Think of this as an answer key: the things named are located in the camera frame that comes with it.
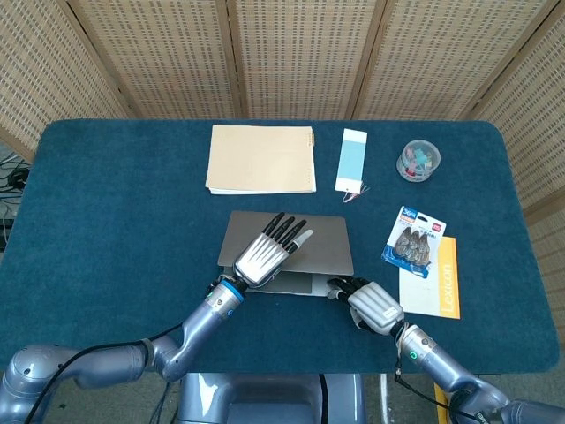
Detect black floor cables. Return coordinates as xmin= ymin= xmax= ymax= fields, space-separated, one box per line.
xmin=0 ymin=149 xmax=33 ymax=248

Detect white yellow Lexicon booklet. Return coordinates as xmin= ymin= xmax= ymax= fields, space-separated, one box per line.
xmin=398 ymin=236 xmax=461 ymax=320

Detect white blue bookmark with tassel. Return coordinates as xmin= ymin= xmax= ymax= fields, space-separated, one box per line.
xmin=334 ymin=128 xmax=372 ymax=204

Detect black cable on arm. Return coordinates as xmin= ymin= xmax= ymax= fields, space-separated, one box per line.
xmin=24 ymin=324 xmax=185 ymax=424
xmin=394 ymin=335 xmax=491 ymax=423

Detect blue felt table cloth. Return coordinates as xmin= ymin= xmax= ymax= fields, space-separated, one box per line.
xmin=0 ymin=117 xmax=558 ymax=376

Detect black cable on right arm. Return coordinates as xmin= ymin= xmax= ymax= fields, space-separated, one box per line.
xmin=394 ymin=335 xmax=491 ymax=423

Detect clear plastic jar of clips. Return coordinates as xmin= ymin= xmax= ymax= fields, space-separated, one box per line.
xmin=395 ymin=138 xmax=442 ymax=184

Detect grey laptop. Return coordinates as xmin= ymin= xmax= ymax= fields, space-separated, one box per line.
xmin=218 ymin=210 xmax=356 ymax=298

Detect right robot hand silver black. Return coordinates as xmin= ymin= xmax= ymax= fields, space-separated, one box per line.
xmin=326 ymin=276 xmax=405 ymax=336

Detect white table leg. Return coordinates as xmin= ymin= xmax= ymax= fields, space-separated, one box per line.
xmin=378 ymin=374 xmax=390 ymax=424

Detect binder clip blister pack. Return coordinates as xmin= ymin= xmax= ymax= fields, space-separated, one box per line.
xmin=380 ymin=205 xmax=448 ymax=280

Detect beige paper notebook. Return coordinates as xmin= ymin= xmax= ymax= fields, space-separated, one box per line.
xmin=204 ymin=125 xmax=318 ymax=196

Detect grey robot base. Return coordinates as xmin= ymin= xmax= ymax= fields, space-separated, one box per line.
xmin=176 ymin=373 xmax=367 ymax=424

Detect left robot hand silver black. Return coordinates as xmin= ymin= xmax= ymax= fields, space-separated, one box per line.
xmin=232 ymin=211 xmax=315 ymax=289

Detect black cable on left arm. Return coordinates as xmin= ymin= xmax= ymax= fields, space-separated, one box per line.
xmin=24 ymin=324 xmax=185 ymax=424

